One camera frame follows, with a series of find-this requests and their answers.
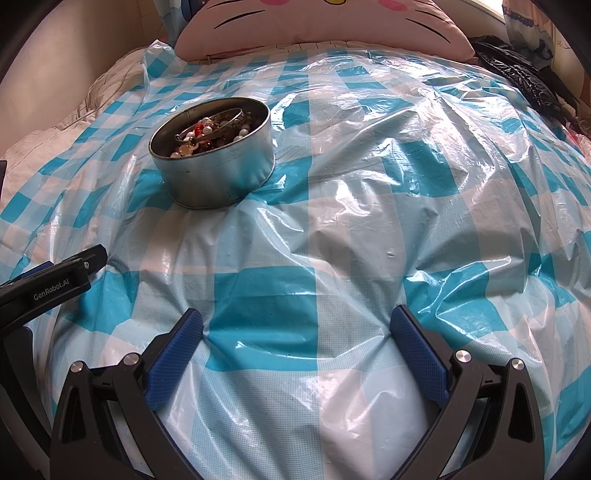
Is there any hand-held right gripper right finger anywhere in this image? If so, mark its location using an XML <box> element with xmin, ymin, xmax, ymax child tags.
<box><xmin>389</xmin><ymin>304</ymin><xmax>546</xmax><ymax>480</ymax></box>

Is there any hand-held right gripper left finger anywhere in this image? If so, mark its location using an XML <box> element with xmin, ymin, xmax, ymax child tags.
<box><xmin>49</xmin><ymin>307</ymin><xmax>205</xmax><ymax>480</ymax></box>

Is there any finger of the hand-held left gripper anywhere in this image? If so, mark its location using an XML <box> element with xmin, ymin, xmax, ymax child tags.
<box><xmin>0</xmin><ymin>244</ymin><xmax>109</xmax><ymax>333</ymax></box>

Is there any round metal tin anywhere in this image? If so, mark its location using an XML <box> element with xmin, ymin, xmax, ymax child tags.
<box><xmin>148</xmin><ymin>97</ymin><xmax>276</xmax><ymax>209</ymax></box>

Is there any blue checkered plastic sheet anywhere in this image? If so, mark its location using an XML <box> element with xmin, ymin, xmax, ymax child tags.
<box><xmin>0</xmin><ymin>39</ymin><xmax>591</xmax><ymax>480</ymax></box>

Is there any white quilt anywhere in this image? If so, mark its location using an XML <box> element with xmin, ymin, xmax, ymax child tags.
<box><xmin>0</xmin><ymin>46</ymin><xmax>153</xmax><ymax>162</ymax></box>

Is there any pile of clothes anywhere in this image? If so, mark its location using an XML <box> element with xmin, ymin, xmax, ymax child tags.
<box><xmin>554</xmin><ymin>69</ymin><xmax>591</xmax><ymax>139</ymax></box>

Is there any black plastic bag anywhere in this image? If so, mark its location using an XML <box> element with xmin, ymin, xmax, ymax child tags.
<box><xmin>471</xmin><ymin>36</ymin><xmax>583</xmax><ymax>125</ymax></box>

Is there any pink cat face pillow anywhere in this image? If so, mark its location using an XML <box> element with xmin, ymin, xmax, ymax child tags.
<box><xmin>174</xmin><ymin>0</ymin><xmax>476</xmax><ymax>63</ymax></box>

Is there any pink cartoon print curtain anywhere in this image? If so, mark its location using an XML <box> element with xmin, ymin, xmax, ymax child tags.
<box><xmin>501</xmin><ymin>0</ymin><xmax>561</xmax><ymax>61</ymax></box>

